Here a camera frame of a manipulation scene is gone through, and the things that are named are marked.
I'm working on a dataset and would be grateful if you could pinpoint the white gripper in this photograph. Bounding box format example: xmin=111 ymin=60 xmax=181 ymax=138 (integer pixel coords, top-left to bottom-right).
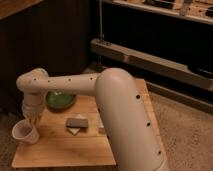
xmin=22 ymin=93 xmax=45 ymax=127

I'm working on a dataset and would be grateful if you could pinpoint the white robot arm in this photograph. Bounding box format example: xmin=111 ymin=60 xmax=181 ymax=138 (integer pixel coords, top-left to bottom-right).
xmin=16 ymin=68 xmax=169 ymax=171

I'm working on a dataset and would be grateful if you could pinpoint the green ceramic bowl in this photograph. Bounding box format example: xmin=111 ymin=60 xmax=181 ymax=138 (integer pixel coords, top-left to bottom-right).
xmin=46 ymin=92 xmax=76 ymax=110

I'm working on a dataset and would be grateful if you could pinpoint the dark sponge block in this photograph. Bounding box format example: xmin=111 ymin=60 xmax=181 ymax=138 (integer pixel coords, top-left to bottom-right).
xmin=65 ymin=115 xmax=88 ymax=135

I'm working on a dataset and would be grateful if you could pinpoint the wooden table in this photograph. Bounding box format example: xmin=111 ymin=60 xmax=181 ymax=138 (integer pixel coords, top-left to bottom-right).
xmin=12 ymin=79 xmax=166 ymax=171

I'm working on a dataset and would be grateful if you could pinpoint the white bottle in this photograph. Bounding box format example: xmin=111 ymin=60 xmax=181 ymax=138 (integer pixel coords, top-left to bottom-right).
xmin=98 ymin=120 xmax=105 ymax=134

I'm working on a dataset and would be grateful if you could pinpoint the dark wooden cabinet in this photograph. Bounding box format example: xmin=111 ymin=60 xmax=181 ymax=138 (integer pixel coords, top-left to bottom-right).
xmin=0 ymin=0 xmax=90 ymax=115

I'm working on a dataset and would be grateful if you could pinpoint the metal shelf rack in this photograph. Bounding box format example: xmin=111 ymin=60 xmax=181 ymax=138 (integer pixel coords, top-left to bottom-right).
xmin=90 ymin=0 xmax=213 ymax=114

